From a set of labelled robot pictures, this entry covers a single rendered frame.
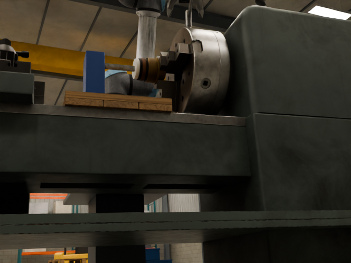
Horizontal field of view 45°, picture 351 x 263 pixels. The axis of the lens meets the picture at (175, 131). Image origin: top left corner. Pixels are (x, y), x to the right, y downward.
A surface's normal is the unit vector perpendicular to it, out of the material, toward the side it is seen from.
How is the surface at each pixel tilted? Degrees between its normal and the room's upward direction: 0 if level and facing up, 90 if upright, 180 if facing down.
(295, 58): 90
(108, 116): 90
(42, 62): 90
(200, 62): 103
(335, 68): 90
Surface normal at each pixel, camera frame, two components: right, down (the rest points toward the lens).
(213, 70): 0.31, 0.04
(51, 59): 0.41, -0.30
